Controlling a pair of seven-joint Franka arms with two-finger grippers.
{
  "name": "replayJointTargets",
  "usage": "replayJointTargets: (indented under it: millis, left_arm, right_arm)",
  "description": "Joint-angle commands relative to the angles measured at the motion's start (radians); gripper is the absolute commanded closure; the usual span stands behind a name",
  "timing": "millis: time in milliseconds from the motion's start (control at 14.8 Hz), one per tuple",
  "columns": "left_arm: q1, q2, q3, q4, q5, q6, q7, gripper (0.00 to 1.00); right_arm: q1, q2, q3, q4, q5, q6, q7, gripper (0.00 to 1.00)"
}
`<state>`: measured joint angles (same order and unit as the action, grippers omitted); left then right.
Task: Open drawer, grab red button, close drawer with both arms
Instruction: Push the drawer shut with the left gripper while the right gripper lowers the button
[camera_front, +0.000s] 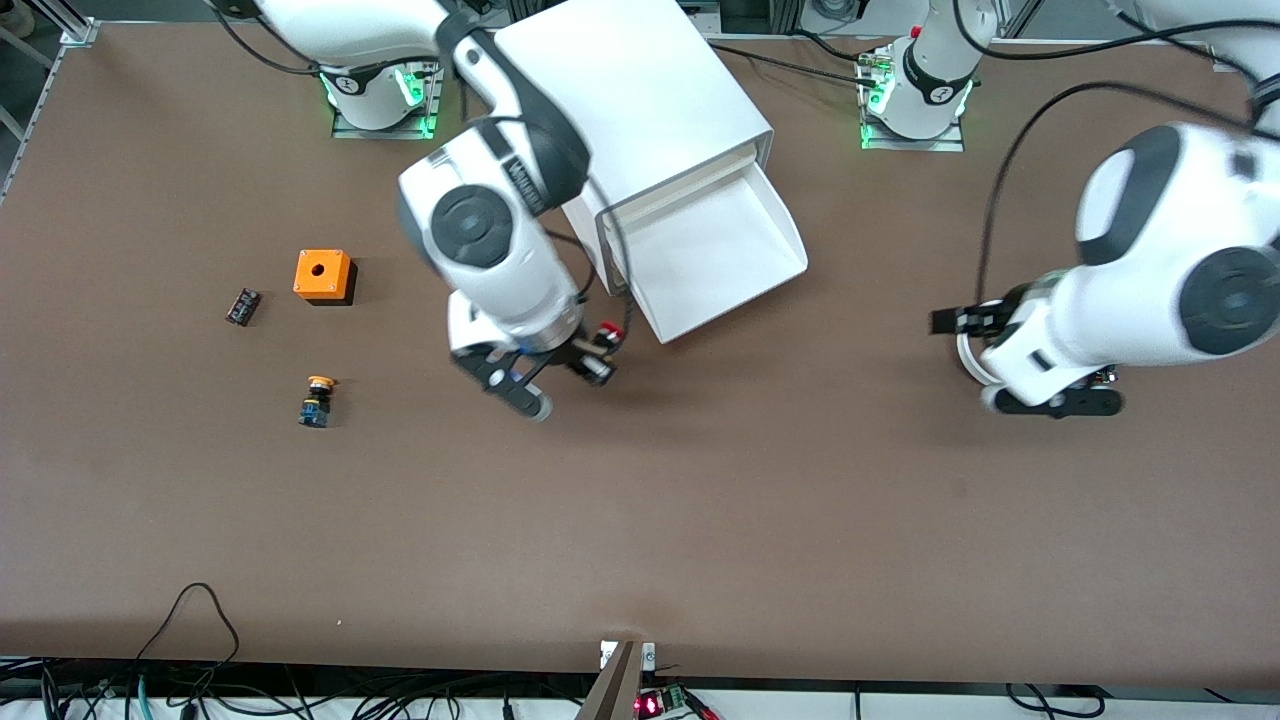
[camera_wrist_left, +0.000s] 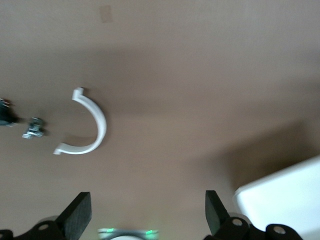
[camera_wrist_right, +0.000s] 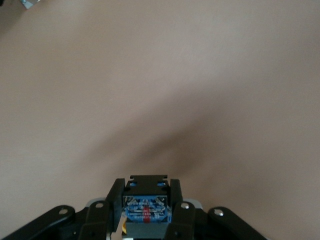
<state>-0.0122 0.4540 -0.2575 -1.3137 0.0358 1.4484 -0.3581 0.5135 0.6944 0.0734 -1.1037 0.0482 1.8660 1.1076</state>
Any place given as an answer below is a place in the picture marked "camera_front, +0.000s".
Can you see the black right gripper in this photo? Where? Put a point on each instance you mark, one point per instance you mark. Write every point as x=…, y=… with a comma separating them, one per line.
x=577, y=353

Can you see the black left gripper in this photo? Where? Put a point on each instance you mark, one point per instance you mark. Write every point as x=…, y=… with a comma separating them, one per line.
x=968, y=321

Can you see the white curved plastic arc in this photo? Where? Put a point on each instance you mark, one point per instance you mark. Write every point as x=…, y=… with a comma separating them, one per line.
x=967, y=362

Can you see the yellow push button blue base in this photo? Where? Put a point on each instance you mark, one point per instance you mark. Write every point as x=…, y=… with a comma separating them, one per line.
x=317, y=402

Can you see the orange button enclosure box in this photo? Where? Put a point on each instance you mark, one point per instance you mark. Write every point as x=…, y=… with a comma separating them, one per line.
x=322, y=272

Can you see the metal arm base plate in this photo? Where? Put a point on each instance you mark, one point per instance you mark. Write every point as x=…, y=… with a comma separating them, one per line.
x=428, y=100
x=915, y=144

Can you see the red push button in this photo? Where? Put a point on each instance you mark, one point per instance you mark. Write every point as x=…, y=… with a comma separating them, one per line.
x=610, y=340

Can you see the circuit board red light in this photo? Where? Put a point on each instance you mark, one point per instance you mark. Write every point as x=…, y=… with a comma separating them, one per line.
x=665, y=702

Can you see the small black switch part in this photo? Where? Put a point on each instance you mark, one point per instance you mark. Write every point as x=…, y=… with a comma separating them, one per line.
x=1105, y=376

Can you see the small black contact block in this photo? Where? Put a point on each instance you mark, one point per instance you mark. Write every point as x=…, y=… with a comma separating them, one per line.
x=243, y=307

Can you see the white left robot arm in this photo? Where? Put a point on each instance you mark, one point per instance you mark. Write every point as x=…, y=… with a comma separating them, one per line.
x=1150, y=260

